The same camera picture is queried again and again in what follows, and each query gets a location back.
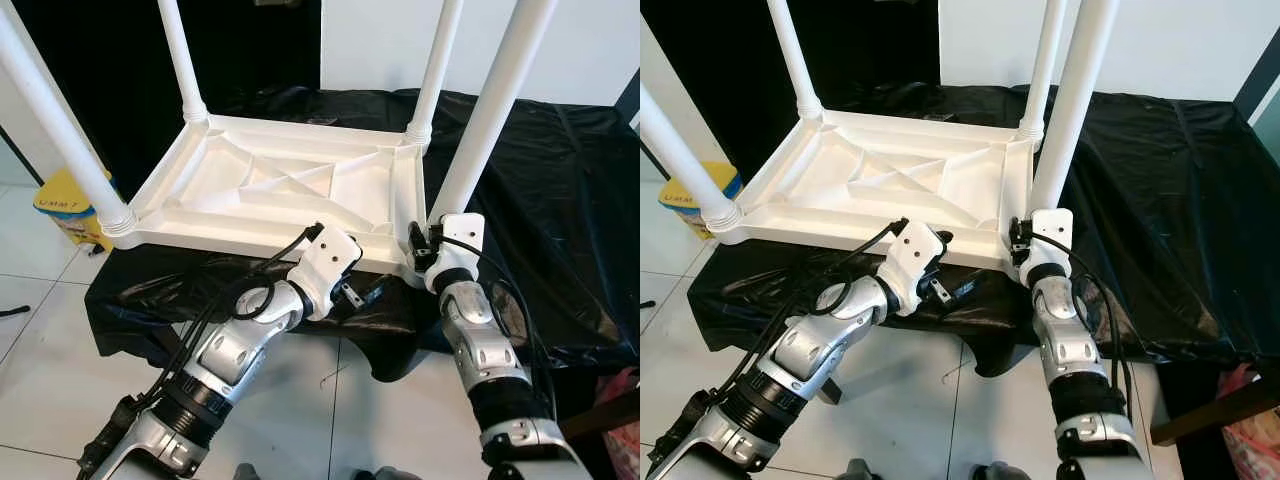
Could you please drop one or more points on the grey left robot foot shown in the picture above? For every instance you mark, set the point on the grey left robot foot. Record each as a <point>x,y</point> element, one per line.
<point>860,470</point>
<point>248,472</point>

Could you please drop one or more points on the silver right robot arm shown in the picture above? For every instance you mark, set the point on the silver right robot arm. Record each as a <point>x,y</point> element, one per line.
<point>1065,345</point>
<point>480,350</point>

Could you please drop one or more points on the black plastic table cover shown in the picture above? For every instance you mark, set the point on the black plastic table cover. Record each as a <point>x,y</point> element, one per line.
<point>1170,230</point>
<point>560,230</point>

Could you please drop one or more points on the white plastic table leg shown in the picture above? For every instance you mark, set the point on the white plastic table leg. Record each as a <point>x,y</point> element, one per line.
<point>685,160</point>
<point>182,55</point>
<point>1075,110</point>
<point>495,110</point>
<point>435,70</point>
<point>55,120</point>
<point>793,55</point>
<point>1043,65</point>

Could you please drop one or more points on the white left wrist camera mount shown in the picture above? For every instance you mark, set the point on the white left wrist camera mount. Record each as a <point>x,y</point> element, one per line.
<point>912,250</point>
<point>330,255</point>

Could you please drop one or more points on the grey robot foot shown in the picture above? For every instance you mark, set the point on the grey robot foot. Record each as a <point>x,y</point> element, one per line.
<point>248,472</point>
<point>1000,472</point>
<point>385,474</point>
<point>860,470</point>

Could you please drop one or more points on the yellow bin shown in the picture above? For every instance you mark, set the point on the yellow bin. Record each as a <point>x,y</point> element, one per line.
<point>60,205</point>
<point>680,200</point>

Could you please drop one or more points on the black backdrop sheet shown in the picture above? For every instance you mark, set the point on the black backdrop sheet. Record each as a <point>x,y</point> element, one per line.
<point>260,50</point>
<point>870,45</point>

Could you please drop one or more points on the pink plastic bag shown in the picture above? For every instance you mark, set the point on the pink plastic bag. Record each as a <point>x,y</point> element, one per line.
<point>622,430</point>
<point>1250,430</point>

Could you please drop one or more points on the dark door frame strip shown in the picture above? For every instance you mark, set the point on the dark door frame strip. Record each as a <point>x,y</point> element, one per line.
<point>1258,90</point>
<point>628,100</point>

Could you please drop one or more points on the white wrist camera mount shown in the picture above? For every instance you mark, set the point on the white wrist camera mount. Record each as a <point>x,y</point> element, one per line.
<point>912,250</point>
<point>330,255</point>
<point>462,232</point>
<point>1052,228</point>

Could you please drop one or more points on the grey right robot foot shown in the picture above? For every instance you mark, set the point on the grey right robot foot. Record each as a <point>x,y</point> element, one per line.
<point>1000,472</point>
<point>385,474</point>

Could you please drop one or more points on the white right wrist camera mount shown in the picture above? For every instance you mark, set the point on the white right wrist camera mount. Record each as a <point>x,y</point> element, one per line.
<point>462,232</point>
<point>1052,228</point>

